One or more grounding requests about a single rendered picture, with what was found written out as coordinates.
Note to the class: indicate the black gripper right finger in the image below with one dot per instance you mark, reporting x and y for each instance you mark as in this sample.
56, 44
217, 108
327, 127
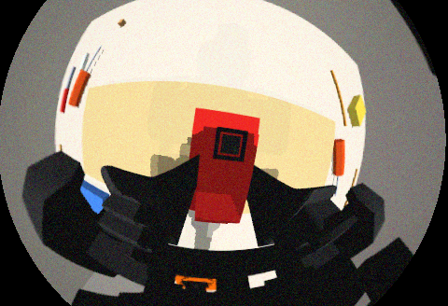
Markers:
272, 203

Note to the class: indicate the orange-handled awl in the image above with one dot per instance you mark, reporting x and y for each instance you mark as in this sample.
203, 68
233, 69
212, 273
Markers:
79, 86
338, 158

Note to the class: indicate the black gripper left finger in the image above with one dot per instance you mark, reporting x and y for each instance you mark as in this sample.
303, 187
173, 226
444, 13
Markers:
169, 193

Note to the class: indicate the white rectangular block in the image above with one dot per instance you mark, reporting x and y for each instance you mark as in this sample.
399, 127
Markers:
84, 61

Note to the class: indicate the blue shallow tray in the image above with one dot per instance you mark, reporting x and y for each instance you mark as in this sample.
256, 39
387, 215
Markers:
94, 196

